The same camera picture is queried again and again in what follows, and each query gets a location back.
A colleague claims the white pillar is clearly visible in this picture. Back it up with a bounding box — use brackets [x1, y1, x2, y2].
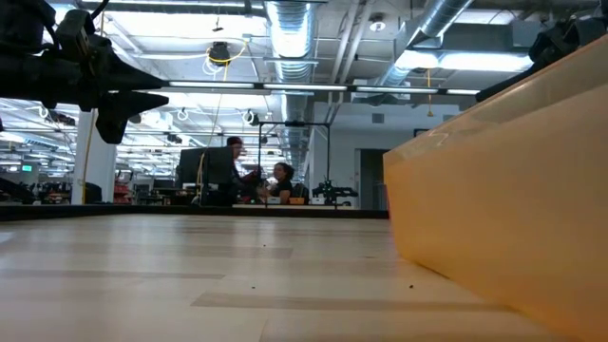
[70, 108, 119, 205]

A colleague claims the black computer monitor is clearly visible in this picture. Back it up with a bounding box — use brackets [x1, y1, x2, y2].
[176, 145, 235, 206]

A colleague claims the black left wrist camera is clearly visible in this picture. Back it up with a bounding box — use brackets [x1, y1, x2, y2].
[0, 0, 57, 51]

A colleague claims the orange plastic bin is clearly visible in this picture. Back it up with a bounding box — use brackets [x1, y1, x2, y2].
[382, 32, 608, 342]

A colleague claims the person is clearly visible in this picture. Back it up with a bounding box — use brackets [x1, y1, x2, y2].
[265, 161, 310, 206]
[225, 136, 262, 206]

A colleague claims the bright ceiling light panel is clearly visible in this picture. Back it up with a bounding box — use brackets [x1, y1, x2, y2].
[393, 49, 536, 73]

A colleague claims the black ceiling dome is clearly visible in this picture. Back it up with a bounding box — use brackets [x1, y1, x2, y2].
[207, 41, 233, 67]

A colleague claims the long ceiling light strip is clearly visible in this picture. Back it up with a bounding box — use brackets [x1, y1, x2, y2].
[161, 79, 482, 97]

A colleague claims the black aluminium table frame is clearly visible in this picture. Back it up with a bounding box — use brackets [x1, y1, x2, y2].
[0, 202, 390, 222]

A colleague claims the slanted silver ventilation duct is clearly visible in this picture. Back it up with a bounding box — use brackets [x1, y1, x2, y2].
[377, 0, 476, 91]

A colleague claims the black tall frame stand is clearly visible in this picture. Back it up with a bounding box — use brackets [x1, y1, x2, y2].
[256, 121, 333, 209]

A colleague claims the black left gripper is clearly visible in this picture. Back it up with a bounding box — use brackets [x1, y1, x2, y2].
[54, 9, 170, 145]

